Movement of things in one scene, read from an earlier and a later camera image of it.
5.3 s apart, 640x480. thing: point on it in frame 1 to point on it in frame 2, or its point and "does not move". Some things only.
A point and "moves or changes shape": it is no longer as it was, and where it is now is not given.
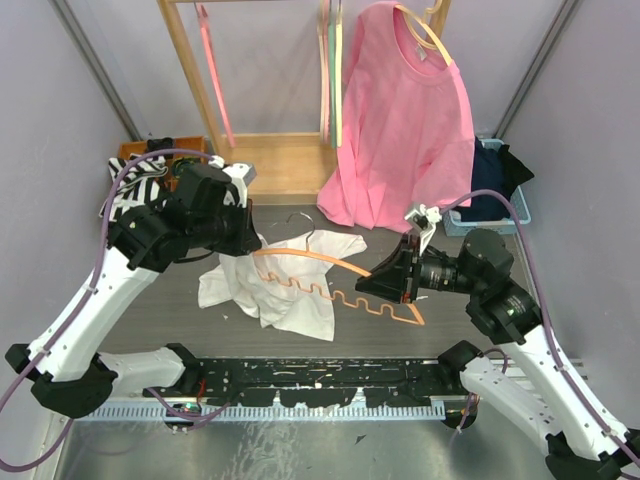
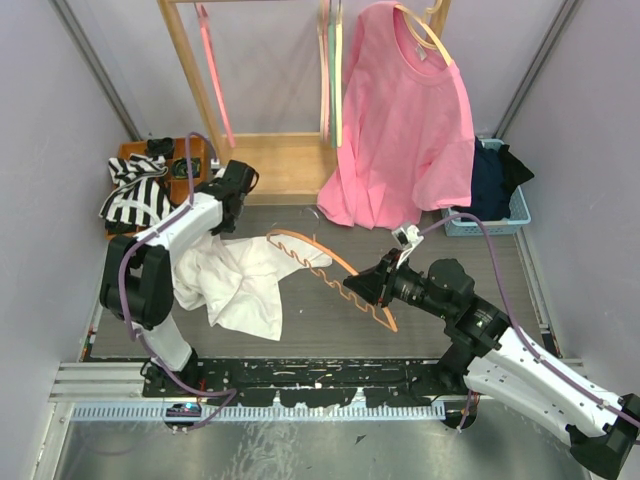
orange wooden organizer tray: [195, 144] does not move
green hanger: [332, 44] does not move
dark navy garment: [489, 172] does not move
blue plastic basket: [454, 224] does not move
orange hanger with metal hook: [412, 318] to [382, 316]
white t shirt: [289, 293] moves or changes shape
